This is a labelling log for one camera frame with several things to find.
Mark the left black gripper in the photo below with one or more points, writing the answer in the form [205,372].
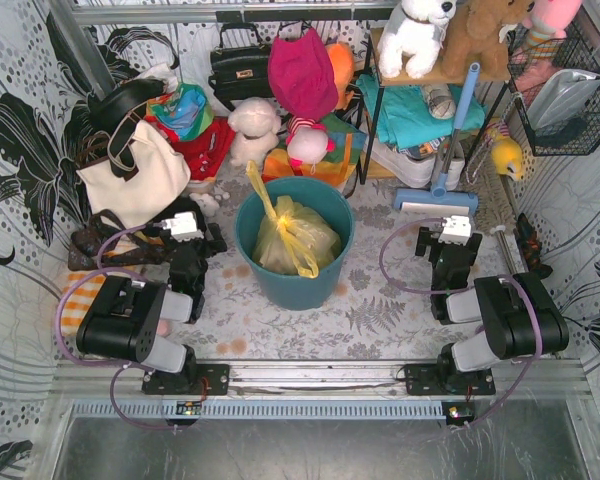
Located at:
[212,240]

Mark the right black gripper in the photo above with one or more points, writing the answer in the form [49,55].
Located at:
[425,240]

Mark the yellow trash bag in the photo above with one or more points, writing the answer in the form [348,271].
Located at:
[293,239]

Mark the teal trash bin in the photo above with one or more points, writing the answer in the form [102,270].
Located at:
[293,292]

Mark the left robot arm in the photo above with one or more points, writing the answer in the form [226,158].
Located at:
[122,322]

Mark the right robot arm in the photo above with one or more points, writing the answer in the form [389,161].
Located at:
[517,315]

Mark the cream canvas tote bag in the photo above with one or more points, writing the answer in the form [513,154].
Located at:
[132,172]

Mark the rainbow striped bag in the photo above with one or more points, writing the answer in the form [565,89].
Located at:
[336,167]

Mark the magenta fabric bag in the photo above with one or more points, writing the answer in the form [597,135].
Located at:
[301,76]

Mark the small white rabbit plush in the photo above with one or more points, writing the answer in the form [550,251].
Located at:
[210,202]

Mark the blue floor mop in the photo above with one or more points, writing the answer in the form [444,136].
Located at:
[438,200]

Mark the brown patterned shoe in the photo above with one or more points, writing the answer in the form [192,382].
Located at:
[126,251]

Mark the grey fluffy duster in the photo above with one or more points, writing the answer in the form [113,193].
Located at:
[494,212]

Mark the red cloth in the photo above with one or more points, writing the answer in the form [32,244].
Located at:
[205,154]

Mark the pink cylinder bottle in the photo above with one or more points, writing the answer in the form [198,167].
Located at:
[163,328]

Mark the yellow duck plush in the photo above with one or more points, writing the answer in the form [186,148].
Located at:
[506,153]

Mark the white sheep plush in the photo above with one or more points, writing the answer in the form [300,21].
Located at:
[256,125]

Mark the colourful printed cloth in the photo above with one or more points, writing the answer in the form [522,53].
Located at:
[181,116]

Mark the white pink snowman plush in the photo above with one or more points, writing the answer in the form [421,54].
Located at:
[307,142]

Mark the teal folded cloth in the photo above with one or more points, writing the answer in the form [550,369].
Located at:
[404,119]

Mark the orange checkered towel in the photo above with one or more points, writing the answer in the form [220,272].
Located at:
[78,304]

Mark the black leather handbag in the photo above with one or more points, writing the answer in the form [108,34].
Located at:
[240,73]

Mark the wooden shelf rack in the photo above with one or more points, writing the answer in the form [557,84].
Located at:
[435,76]

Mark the silver foil pouch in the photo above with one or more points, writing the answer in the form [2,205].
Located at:
[563,96]

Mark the brown teddy bear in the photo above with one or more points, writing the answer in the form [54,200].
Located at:
[477,32]

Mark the orange plush toy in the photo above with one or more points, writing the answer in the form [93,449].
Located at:
[342,61]

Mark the white dog plush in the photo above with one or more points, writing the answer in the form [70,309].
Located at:
[413,37]

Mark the pink plush toy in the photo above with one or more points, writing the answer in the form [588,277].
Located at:
[546,26]

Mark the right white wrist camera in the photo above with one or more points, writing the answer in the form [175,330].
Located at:
[456,229]

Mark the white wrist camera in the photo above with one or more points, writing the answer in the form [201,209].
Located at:
[182,227]
[456,229]

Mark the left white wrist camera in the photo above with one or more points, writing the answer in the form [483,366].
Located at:
[182,227]

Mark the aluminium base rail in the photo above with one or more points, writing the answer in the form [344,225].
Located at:
[341,379]

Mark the black wire basket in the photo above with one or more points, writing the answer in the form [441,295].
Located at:
[578,136]

